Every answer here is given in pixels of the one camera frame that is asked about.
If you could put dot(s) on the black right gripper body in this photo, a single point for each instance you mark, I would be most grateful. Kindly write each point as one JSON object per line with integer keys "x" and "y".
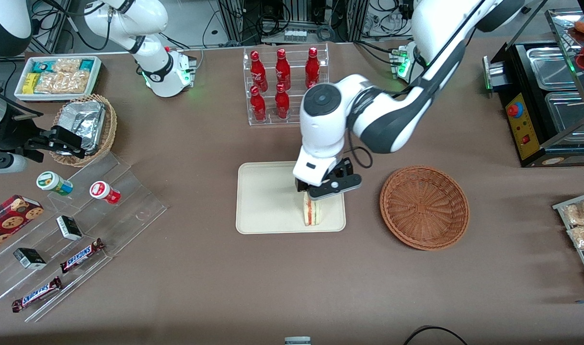
{"x": 10, "y": 136}

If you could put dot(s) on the triangle sandwich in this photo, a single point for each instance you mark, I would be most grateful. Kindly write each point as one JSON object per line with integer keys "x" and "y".
{"x": 313, "y": 213}

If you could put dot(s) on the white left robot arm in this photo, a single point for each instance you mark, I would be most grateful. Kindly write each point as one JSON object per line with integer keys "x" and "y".
{"x": 330, "y": 129}

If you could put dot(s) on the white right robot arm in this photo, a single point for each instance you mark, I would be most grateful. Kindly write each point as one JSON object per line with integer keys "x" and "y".
{"x": 129, "y": 19}

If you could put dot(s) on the cream plastic tray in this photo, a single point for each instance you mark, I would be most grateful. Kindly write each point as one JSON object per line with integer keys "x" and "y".
{"x": 268, "y": 201}

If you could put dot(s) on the small tan wicker basket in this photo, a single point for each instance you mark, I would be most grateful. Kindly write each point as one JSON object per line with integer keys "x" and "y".
{"x": 110, "y": 124}

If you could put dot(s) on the large brown wicker basket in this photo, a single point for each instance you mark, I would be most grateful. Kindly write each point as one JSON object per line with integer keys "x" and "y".
{"x": 423, "y": 208}

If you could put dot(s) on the tray of packaged pastries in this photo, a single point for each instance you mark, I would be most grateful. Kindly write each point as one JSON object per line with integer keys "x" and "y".
{"x": 574, "y": 200}

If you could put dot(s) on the silver foil packet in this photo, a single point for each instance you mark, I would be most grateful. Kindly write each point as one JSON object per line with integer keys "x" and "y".
{"x": 78, "y": 109}
{"x": 90, "y": 136}

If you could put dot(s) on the white cup with green lid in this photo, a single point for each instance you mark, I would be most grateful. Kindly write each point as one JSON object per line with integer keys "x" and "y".
{"x": 54, "y": 183}

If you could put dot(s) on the yellow snack packet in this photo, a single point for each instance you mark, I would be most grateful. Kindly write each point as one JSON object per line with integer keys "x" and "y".
{"x": 30, "y": 83}

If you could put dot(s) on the large clear bag of crackers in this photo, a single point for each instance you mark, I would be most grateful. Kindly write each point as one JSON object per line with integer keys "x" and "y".
{"x": 62, "y": 82}

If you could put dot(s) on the clear acrylic bottle rack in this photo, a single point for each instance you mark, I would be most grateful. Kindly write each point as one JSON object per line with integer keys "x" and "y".
{"x": 299, "y": 112}

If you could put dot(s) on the white cup with red lid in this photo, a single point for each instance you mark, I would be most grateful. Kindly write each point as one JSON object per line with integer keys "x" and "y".
{"x": 104, "y": 191}

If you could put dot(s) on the white rectangular snack bin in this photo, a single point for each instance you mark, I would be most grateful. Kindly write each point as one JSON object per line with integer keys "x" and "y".
{"x": 96, "y": 76}

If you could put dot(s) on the teal snack packet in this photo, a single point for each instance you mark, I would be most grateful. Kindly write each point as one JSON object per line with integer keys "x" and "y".
{"x": 86, "y": 64}
{"x": 42, "y": 66}

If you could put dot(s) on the small clear bag of crackers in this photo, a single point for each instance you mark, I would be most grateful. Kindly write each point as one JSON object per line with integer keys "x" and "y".
{"x": 66, "y": 65}

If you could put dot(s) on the red cola bottle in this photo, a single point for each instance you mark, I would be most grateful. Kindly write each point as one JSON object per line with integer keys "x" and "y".
{"x": 258, "y": 105}
{"x": 282, "y": 103}
{"x": 258, "y": 74}
{"x": 312, "y": 69}
{"x": 282, "y": 72}

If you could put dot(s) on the clear acrylic tiered stand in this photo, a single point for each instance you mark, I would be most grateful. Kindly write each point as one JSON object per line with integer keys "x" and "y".
{"x": 129, "y": 191}

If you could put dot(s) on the small black white box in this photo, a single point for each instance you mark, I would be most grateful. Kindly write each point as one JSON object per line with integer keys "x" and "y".
{"x": 69, "y": 228}
{"x": 29, "y": 258}

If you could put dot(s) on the red plaid cookie box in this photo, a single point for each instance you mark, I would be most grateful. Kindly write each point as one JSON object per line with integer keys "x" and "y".
{"x": 9, "y": 223}

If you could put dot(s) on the brown snickers bar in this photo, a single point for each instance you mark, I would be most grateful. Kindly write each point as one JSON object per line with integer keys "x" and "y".
{"x": 37, "y": 294}
{"x": 81, "y": 256}

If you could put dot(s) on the white power strip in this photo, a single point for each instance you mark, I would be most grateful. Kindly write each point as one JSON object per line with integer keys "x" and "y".
{"x": 295, "y": 35}

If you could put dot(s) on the small grey device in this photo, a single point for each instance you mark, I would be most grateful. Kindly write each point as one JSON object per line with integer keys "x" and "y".
{"x": 297, "y": 341}

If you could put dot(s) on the black food warmer yellow panel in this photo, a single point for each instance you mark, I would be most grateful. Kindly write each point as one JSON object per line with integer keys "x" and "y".
{"x": 524, "y": 129}

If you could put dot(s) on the steel warmer pan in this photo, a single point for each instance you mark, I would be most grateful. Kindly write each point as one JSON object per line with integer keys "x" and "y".
{"x": 550, "y": 67}
{"x": 567, "y": 117}

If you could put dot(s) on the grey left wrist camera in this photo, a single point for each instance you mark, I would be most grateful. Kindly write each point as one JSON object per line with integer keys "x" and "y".
{"x": 337, "y": 187}

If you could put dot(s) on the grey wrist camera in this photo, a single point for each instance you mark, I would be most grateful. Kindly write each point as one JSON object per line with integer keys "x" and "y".
{"x": 337, "y": 187}
{"x": 6, "y": 164}

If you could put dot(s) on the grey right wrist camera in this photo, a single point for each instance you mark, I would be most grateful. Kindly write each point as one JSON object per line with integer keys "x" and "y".
{"x": 6, "y": 164}

